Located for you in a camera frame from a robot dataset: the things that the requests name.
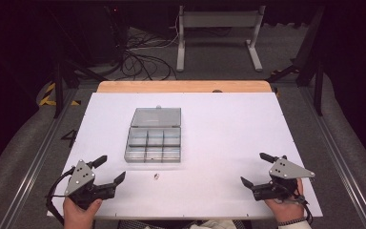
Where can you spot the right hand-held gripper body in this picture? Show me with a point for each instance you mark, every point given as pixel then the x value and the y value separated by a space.
pixel 286 171

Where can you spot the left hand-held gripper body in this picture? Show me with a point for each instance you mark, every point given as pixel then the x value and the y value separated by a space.
pixel 80 178

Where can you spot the person's left hand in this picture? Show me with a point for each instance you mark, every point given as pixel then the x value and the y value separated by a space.
pixel 77 214

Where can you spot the person's right hand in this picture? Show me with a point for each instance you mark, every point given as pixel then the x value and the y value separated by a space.
pixel 286 210

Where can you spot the small metal part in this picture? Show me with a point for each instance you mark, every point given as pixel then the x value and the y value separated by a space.
pixel 156 176

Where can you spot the clear plastic compartment box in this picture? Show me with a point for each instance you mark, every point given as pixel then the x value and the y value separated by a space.
pixel 154 144

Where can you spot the person's white sleeve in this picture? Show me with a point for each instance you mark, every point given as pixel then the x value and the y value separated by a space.
pixel 295 226

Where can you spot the person's clothing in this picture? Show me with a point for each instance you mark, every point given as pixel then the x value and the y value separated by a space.
pixel 209 225

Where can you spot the black metal stand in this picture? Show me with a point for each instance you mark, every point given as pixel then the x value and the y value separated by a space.
pixel 58 86
pixel 318 86

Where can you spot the white metal stand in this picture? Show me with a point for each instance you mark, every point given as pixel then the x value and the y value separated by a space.
pixel 219 19

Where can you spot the aluminium floor rail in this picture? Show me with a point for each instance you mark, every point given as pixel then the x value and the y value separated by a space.
pixel 340 159
pixel 38 160

